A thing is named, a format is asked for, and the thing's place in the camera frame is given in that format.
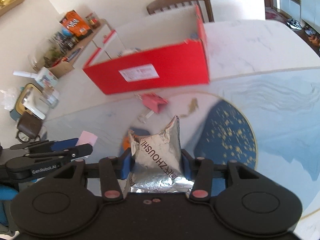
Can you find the white blue wall cabinet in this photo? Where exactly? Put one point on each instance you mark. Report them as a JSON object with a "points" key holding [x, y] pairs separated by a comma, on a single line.
{"points": [[301, 16]]}

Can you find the pink sticky note pad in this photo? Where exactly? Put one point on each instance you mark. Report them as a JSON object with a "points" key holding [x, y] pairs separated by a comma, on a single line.
{"points": [[87, 138]]}

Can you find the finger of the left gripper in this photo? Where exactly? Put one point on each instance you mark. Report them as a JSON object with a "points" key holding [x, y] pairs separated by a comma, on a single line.
{"points": [[63, 155], [46, 145]]}

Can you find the brown wooden chair behind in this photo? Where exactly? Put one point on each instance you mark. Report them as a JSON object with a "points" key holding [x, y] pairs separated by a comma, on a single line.
{"points": [[162, 5]]}

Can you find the pink binder clip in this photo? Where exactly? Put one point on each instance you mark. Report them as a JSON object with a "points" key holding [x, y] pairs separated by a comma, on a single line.
{"points": [[154, 104]]}

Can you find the silver foil snack bag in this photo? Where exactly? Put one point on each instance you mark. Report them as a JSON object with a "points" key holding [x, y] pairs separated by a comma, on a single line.
{"points": [[158, 166]]}

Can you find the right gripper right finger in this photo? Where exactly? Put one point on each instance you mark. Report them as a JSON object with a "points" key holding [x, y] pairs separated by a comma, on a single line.
{"points": [[242, 199]]}

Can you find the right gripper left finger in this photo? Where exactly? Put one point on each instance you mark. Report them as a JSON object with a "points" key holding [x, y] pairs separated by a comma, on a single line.
{"points": [[69, 200]]}

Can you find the orange mandarin fruit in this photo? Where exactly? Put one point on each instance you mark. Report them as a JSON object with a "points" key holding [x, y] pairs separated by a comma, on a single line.
{"points": [[126, 143]]}

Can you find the orange snack bag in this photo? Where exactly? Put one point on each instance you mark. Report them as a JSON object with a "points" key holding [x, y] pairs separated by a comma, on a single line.
{"points": [[76, 25]]}

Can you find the cardboard box with plant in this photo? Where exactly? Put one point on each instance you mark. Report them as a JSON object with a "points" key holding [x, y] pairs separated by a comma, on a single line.
{"points": [[55, 62]]}

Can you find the red lidded jar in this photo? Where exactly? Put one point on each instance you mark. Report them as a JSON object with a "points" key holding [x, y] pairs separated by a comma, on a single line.
{"points": [[93, 21]]}

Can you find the red cardboard shoe box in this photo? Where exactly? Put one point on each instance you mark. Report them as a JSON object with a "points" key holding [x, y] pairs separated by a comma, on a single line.
{"points": [[168, 49]]}

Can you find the glass jar on table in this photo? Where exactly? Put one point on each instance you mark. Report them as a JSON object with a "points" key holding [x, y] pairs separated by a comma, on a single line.
{"points": [[50, 96]]}

